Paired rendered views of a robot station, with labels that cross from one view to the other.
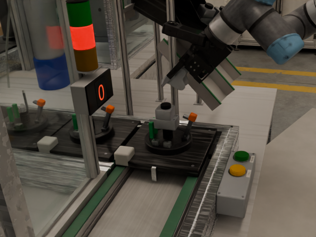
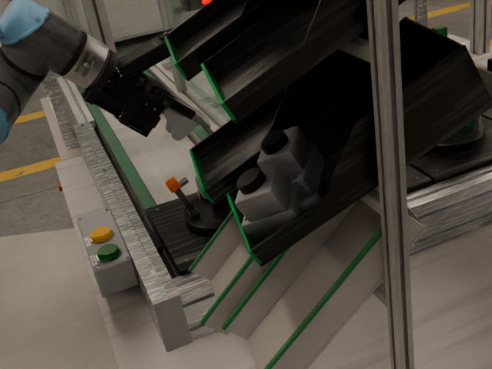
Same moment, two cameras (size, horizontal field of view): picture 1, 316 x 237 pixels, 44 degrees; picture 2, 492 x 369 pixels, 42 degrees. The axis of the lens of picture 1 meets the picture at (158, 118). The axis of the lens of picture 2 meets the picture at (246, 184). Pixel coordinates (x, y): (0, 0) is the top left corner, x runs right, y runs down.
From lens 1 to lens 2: 1.93 m
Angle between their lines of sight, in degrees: 114
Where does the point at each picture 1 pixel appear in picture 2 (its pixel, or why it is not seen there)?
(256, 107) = not seen: outside the picture
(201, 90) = (227, 238)
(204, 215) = (107, 190)
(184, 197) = (144, 198)
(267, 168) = (101, 351)
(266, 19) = not seen: hidden behind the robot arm
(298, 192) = (39, 336)
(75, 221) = not seen: hidden behind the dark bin
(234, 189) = (93, 220)
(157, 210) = (172, 196)
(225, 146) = (149, 265)
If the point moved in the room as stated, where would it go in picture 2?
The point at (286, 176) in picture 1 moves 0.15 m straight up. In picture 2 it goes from (66, 353) to (38, 282)
